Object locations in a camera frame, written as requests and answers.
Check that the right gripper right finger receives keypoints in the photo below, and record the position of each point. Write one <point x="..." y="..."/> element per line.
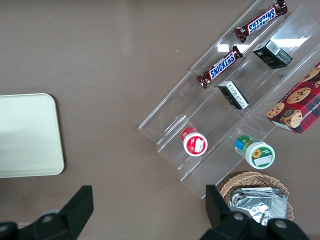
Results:
<point x="225" y="225"/>

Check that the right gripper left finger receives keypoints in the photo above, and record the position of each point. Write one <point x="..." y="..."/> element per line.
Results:
<point x="62" y="225"/>

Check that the light wicker basket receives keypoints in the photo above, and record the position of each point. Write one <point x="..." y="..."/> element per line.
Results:
<point x="247" y="178"/>

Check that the cream rectangular tray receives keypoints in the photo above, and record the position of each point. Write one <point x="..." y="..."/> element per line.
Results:
<point x="27" y="135"/>

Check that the stack of foil trays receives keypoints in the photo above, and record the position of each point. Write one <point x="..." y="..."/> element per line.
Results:
<point x="260" y="205"/>

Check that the green lidded yogurt cup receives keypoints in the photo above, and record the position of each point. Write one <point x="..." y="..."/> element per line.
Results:
<point x="260" y="155"/>

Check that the red lidded yogurt cup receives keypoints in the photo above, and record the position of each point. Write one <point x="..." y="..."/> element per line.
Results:
<point x="195" y="143"/>

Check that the clear acrylic stepped stand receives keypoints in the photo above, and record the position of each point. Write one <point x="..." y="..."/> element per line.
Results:
<point x="225" y="120"/>

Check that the small black box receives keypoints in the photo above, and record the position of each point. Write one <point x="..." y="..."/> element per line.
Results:
<point x="233" y="95"/>
<point x="273" y="53"/>

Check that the red cookie box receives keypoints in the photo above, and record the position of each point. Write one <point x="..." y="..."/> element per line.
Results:
<point x="297" y="107"/>

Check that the Snickers bar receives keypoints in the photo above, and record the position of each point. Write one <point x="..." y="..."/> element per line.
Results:
<point x="262" y="20"/>
<point x="221" y="67"/>

